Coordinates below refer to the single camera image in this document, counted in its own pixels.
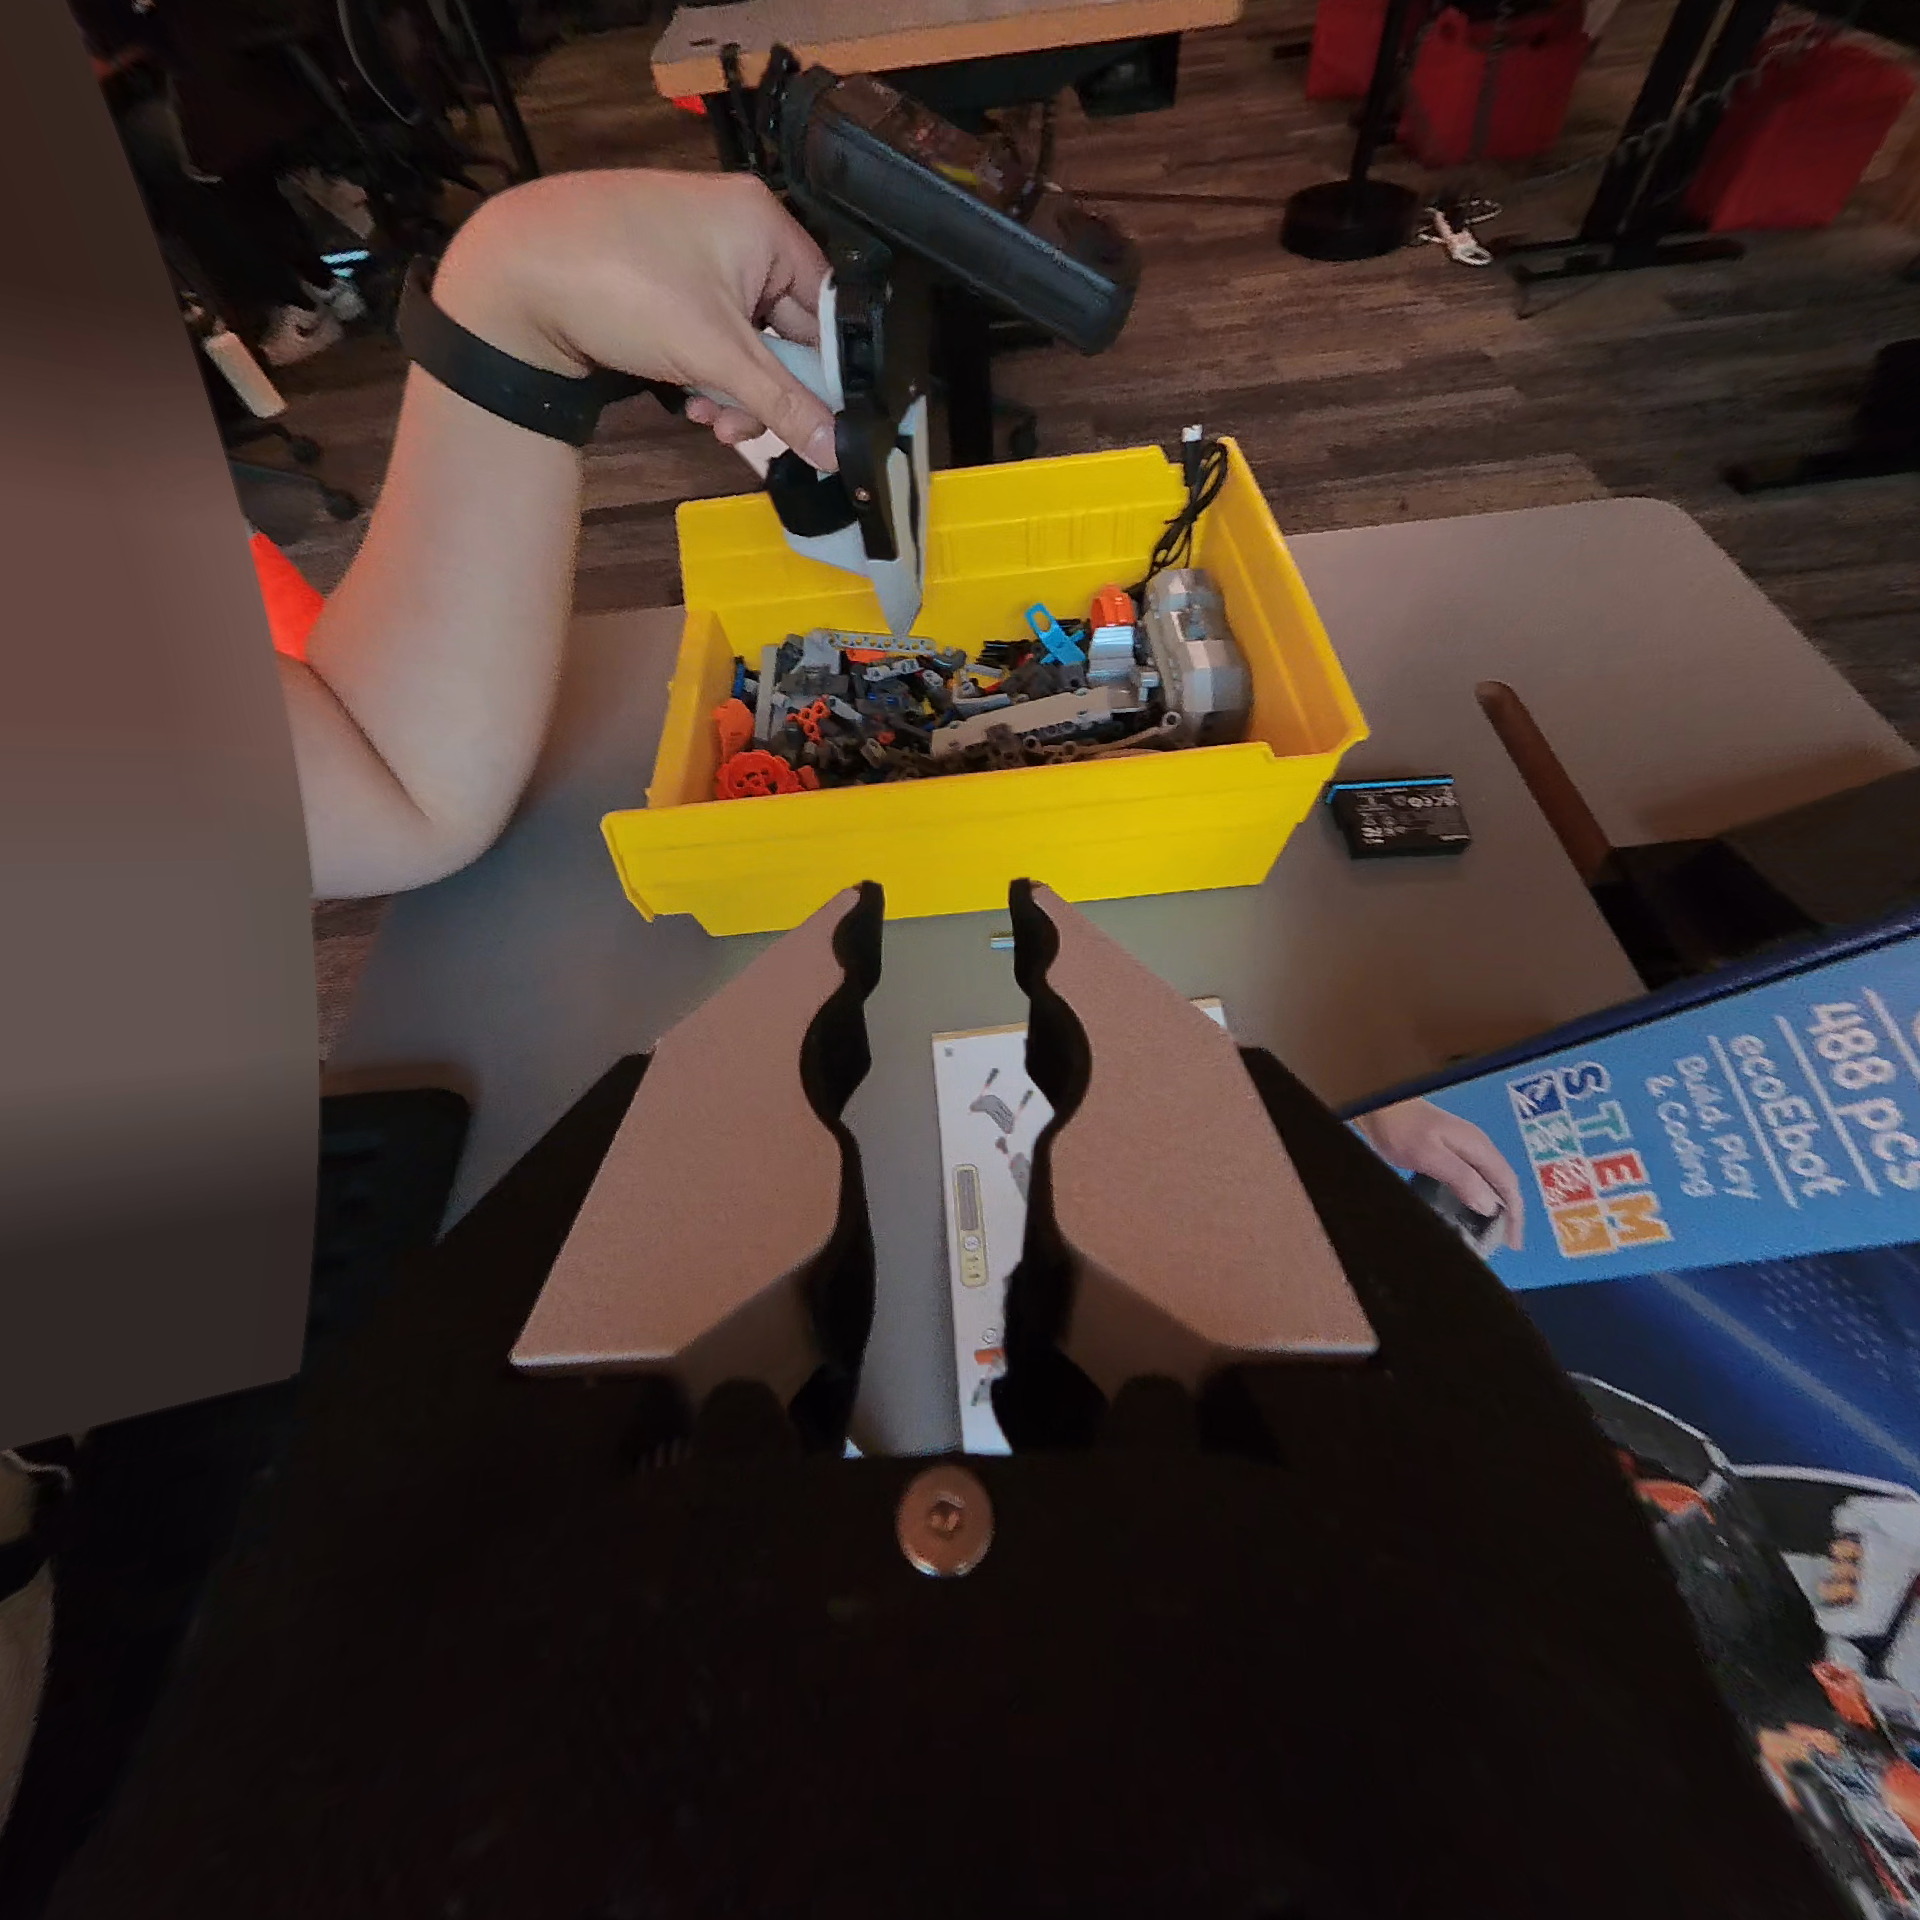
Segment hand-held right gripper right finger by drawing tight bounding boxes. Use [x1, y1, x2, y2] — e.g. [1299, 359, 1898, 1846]
[1000, 876, 1380, 1400]

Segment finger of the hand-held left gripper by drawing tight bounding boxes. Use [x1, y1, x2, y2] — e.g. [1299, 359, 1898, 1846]
[874, 446, 935, 636]
[776, 516, 901, 605]

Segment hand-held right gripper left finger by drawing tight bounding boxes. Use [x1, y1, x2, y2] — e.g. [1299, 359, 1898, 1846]
[508, 881, 887, 1408]

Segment pile of building pieces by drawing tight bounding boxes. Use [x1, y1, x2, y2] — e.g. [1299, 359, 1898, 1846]
[707, 567, 1257, 805]

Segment yellow bin with cable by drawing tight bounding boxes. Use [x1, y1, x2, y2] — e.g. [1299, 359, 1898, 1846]
[596, 436, 1374, 941]

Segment person's left forearm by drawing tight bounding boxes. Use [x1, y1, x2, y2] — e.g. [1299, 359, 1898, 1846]
[274, 359, 589, 902]

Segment person's left hand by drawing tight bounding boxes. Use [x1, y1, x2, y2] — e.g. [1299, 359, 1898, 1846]
[429, 168, 844, 476]

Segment wooden side table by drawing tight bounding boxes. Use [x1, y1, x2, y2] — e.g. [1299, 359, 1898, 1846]
[647, 0, 1248, 101]

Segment white instruction booklet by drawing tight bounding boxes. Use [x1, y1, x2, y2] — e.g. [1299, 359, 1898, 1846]
[929, 993, 1236, 1461]

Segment black wristband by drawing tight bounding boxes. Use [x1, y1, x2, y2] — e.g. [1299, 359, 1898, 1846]
[394, 252, 649, 449]

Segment black floor lamp pole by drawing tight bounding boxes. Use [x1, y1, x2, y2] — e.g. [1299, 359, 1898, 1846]
[1278, 0, 1426, 263]

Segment small black blue device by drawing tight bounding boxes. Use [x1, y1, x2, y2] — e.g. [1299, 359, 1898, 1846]
[1324, 773, 1475, 862]

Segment blue robot kit box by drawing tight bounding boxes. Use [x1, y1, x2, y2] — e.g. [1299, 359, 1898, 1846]
[1338, 911, 1920, 1920]

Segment red bags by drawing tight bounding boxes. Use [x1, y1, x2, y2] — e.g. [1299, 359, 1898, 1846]
[1300, 0, 1920, 238]

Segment orange traffic cone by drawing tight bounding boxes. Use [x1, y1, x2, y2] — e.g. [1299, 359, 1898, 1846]
[244, 532, 326, 663]

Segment black cable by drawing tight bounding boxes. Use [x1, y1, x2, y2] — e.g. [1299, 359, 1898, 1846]
[1158, 423, 1236, 569]

